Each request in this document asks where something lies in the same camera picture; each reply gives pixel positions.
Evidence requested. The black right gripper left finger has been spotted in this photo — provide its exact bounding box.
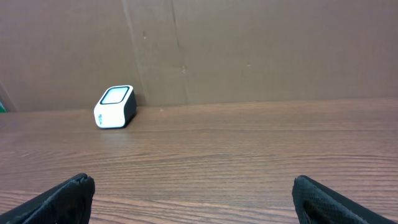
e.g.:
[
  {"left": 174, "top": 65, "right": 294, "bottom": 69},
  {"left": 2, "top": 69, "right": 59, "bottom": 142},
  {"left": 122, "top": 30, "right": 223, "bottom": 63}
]
[{"left": 1, "top": 173, "right": 95, "bottom": 224}]

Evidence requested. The white barcode scanner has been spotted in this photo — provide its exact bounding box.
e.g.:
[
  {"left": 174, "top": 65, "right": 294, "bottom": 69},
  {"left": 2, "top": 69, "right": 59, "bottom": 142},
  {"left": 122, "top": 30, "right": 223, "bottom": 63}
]
[{"left": 93, "top": 85, "right": 137, "bottom": 129}]

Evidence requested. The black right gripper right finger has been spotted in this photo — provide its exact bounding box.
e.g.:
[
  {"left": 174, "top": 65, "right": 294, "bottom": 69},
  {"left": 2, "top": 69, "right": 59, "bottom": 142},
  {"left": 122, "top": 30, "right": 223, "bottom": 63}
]
[{"left": 292, "top": 175, "right": 395, "bottom": 224}]

